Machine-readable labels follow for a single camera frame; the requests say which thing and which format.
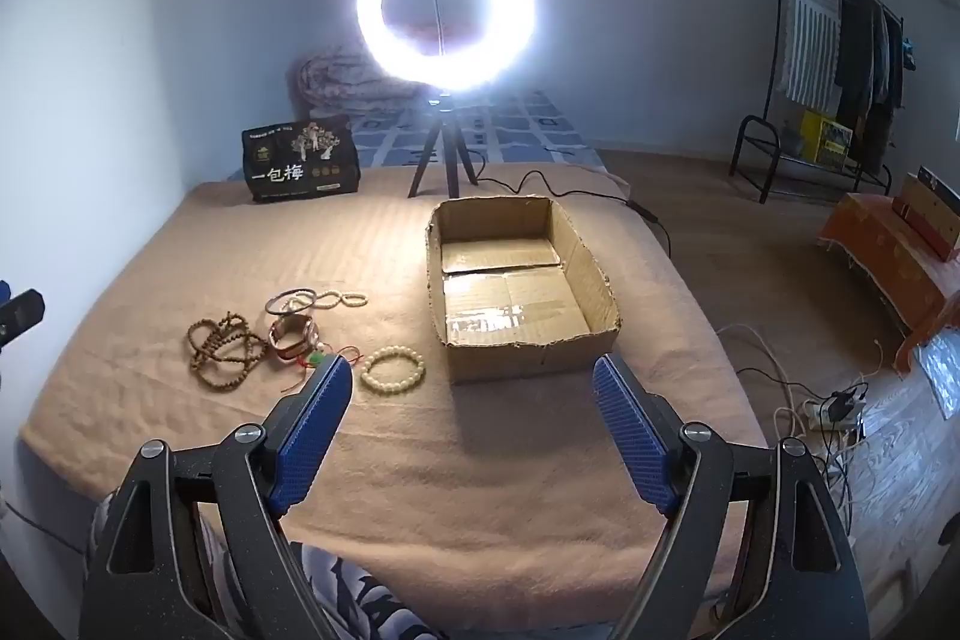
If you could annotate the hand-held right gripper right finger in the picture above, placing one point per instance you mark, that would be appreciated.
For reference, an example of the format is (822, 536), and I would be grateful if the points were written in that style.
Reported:
(630, 430)

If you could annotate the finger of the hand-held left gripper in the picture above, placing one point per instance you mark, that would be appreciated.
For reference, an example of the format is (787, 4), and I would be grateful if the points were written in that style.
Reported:
(22, 311)

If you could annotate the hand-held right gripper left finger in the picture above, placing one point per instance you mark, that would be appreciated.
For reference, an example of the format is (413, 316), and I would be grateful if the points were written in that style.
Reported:
(315, 430)

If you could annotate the thin dark bangle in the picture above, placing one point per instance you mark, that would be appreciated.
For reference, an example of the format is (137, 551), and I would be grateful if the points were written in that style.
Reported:
(271, 303)

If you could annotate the cardboard box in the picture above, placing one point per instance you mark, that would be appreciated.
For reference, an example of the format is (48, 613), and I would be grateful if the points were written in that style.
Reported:
(510, 302)

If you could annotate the person's zebra print leg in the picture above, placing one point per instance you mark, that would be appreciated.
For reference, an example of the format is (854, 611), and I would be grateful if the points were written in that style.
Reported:
(352, 595)

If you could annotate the white power strip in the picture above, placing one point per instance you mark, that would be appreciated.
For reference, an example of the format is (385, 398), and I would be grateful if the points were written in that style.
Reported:
(817, 413)

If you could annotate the black snack bag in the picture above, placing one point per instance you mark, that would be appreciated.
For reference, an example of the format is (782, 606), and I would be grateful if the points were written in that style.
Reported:
(300, 160)

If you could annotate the orange covered side table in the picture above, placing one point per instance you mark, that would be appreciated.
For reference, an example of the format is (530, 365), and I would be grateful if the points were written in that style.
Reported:
(877, 250)

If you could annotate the black clothes rack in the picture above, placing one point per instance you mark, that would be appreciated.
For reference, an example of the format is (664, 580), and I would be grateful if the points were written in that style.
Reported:
(750, 145)

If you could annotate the black tripod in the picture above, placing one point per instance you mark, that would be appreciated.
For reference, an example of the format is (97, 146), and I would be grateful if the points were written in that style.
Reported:
(450, 149)

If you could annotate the clear plastic bag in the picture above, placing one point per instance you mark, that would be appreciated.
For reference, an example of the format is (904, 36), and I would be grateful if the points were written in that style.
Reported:
(941, 370)

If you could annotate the blue patterned sheet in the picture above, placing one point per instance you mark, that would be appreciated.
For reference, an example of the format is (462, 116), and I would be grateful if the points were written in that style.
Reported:
(525, 126)

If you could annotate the yellow box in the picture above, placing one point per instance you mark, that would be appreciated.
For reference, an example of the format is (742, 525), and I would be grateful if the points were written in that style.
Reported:
(825, 138)

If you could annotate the rolled patterned quilt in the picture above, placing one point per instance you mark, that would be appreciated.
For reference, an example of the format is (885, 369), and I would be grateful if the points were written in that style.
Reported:
(330, 78)

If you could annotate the brown cardboard carton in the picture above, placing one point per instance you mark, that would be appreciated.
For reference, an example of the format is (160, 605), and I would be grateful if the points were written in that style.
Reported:
(926, 212)

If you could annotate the dark hanging clothes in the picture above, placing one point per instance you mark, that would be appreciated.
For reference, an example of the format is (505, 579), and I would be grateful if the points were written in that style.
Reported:
(870, 63)

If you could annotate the striped hanging cloth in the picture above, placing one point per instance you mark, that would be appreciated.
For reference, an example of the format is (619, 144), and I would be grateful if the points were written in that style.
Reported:
(810, 25)

